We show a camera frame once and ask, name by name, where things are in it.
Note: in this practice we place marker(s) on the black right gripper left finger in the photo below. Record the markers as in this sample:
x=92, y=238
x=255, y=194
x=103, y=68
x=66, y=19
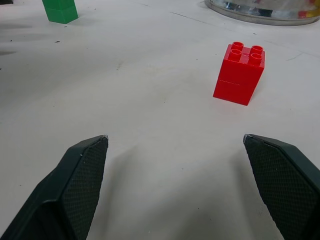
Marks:
x=75, y=185

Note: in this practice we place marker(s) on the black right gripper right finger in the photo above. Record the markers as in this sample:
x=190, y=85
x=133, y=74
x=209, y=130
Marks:
x=287, y=180

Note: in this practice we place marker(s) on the red toy bricks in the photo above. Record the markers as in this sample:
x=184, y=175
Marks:
x=238, y=75

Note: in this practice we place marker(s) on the round shiny metal container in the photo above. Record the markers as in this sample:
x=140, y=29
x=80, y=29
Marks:
x=262, y=11

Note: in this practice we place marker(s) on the green toy brick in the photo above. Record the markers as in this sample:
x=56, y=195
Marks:
x=61, y=11

